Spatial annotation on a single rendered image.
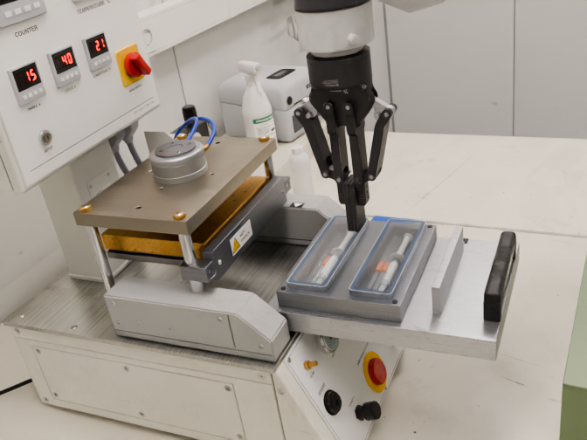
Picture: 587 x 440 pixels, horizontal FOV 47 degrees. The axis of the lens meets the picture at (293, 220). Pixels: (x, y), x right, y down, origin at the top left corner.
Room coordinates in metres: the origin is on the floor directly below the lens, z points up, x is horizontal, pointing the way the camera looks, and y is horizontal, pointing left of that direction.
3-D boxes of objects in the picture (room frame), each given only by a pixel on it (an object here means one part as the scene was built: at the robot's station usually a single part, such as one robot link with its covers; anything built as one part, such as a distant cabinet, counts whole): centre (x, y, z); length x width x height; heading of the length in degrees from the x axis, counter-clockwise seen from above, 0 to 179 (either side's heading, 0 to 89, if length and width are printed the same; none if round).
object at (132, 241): (0.90, 0.14, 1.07); 0.22 x 0.17 x 0.10; 153
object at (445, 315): (0.75, -0.12, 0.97); 0.30 x 0.22 x 0.08; 63
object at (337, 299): (0.78, -0.08, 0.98); 0.20 x 0.17 x 0.03; 153
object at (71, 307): (0.91, 0.18, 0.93); 0.46 x 0.35 x 0.01; 63
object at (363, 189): (0.77, -0.10, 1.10); 0.03 x 0.01 x 0.05; 61
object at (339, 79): (0.78, -0.08, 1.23); 0.08 x 0.08 x 0.09
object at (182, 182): (0.93, 0.17, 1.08); 0.31 x 0.24 x 0.13; 153
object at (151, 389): (0.91, 0.13, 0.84); 0.53 x 0.37 x 0.17; 63
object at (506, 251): (0.69, -0.25, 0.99); 0.15 x 0.02 x 0.04; 153
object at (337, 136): (0.78, -0.07, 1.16); 0.04 x 0.01 x 0.11; 151
